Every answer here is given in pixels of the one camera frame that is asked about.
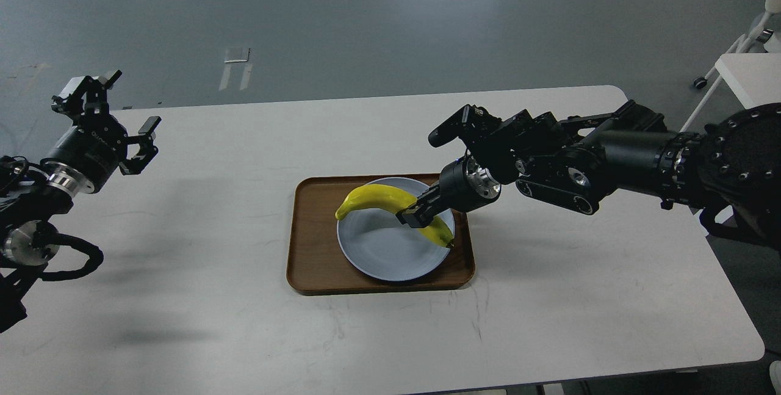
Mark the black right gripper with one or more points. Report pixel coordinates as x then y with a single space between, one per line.
463 185

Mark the white side table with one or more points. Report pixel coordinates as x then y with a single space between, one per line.
753 77

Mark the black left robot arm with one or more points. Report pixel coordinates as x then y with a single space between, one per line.
33 249

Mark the yellow banana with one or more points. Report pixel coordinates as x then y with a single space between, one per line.
395 200

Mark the brown wooden tray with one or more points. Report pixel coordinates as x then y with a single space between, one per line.
316 264

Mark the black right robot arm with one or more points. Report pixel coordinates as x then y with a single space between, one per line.
730 172

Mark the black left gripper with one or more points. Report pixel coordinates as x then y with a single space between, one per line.
96 144

